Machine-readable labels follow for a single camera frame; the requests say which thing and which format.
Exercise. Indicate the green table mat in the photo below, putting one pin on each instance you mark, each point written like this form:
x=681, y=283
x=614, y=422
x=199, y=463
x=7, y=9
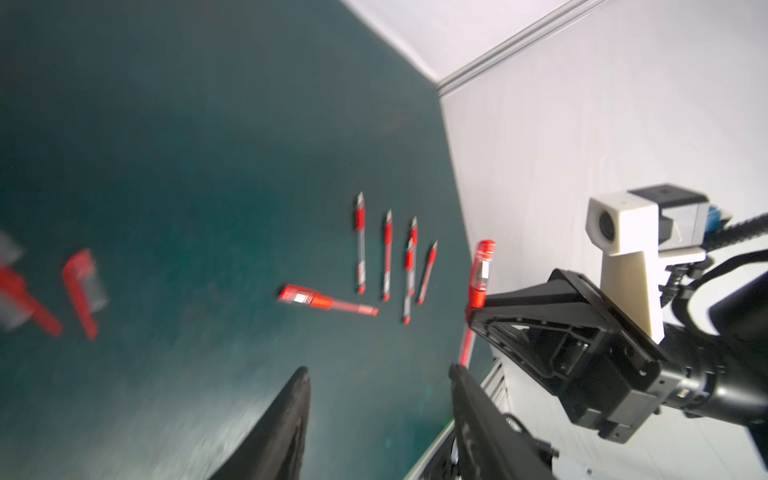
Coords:
x=209, y=153

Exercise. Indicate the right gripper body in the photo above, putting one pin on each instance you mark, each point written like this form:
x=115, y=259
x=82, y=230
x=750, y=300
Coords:
x=702, y=378

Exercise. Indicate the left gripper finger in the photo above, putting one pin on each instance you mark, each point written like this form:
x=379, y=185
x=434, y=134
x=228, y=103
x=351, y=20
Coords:
x=275, y=446
x=488, y=447
x=554, y=330

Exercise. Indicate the red pen cap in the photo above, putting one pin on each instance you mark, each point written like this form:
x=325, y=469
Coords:
x=293, y=294
x=18, y=306
x=85, y=289

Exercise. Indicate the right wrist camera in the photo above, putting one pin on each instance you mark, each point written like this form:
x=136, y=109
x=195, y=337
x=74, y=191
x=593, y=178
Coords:
x=641, y=232

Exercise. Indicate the red pen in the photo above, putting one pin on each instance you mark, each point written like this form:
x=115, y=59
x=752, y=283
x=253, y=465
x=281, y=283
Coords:
x=387, y=231
x=411, y=254
x=477, y=292
x=427, y=273
x=407, y=297
x=360, y=222

